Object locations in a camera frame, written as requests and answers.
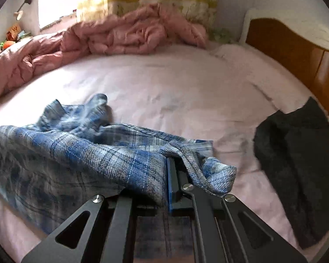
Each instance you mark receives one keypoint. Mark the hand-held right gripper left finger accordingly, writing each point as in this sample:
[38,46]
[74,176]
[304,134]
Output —
[118,216]

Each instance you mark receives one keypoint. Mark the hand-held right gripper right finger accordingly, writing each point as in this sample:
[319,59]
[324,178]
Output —
[170,180]

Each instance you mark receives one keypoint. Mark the blue plaid flannel shirt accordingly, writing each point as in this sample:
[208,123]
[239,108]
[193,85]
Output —
[85,153]

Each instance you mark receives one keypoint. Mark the dark grey knitted garment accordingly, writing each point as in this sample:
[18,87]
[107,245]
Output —
[296,164]

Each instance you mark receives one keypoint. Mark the pink quilted duvet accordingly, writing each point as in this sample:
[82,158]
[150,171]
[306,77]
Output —
[98,41]

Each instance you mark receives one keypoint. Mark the orange plush toy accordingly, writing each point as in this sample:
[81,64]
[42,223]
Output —
[9,44]

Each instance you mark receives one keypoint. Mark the wooden headboard with white frame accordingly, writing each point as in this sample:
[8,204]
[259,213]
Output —
[293,46]

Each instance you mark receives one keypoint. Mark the wall lamp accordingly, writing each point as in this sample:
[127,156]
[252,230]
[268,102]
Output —
[21,10]

